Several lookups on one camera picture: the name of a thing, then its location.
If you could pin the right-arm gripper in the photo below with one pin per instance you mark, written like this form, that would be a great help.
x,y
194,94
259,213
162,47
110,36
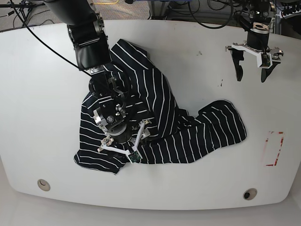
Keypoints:
x,y
120,137

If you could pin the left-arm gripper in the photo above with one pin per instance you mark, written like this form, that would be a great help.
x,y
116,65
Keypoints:
x,y
256,45

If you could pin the navy white striped T-shirt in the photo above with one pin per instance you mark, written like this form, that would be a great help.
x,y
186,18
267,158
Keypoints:
x,y
175,136

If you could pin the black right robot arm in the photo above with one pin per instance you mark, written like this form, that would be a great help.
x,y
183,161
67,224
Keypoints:
x,y
87,34

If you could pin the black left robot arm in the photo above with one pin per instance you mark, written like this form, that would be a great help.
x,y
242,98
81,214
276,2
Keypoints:
x,y
259,11

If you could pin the red tape rectangle marking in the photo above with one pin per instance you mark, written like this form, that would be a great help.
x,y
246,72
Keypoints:
x,y
272,148

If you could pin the left table grommet hole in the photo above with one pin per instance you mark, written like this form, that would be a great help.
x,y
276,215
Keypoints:
x,y
43,185

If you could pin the table grommet hole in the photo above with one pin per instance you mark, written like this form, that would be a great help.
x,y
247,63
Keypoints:
x,y
43,185
250,194

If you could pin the right table grommet hole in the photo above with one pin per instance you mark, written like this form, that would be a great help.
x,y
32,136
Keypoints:
x,y
250,194

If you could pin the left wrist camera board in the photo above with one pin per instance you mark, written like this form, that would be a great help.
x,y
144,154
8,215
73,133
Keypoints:
x,y
266,62

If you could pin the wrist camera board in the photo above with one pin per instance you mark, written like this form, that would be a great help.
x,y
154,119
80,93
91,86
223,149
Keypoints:
x,y
266,62
134,157

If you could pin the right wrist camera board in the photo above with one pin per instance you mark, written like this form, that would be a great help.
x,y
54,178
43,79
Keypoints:
x,y
134,157

